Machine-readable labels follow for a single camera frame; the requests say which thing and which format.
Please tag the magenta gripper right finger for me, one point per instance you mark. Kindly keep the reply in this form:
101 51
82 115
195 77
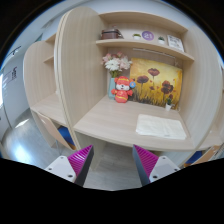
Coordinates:
152 167

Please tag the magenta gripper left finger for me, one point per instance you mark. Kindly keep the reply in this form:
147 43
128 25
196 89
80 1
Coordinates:
73 168

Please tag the white folded towel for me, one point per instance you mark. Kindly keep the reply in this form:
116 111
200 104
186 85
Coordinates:
160 127

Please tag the wooden chair blue seat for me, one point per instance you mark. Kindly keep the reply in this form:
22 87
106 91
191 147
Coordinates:
53 131

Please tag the right wooden chair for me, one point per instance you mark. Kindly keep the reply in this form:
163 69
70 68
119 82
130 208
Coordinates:
211 153

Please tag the small potted plant on desk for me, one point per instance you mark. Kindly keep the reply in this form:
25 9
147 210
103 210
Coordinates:
169 102

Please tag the red plush doll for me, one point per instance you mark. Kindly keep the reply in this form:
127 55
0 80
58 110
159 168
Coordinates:
123 88

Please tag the poppy flower painting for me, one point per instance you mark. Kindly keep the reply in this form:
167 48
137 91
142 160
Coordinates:
156 83

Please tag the wooden desk cubicle with shelves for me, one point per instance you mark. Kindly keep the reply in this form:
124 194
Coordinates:
82 80

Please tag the flower bouquet in vase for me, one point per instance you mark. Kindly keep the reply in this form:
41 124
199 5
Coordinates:
115 64

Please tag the neighbouring wooden desk cubicle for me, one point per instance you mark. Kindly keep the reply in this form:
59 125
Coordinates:
40 85

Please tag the white framed sign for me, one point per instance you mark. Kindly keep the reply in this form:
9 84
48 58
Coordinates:
175 42

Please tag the small potted plant right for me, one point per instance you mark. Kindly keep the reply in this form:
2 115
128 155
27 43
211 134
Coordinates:
161 40

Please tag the small green plant white pot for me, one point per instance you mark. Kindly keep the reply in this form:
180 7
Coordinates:
136 36

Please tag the purple round clock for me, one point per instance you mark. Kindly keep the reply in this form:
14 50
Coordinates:
147 35

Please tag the brown box on shelf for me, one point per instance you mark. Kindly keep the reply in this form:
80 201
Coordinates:
111 34

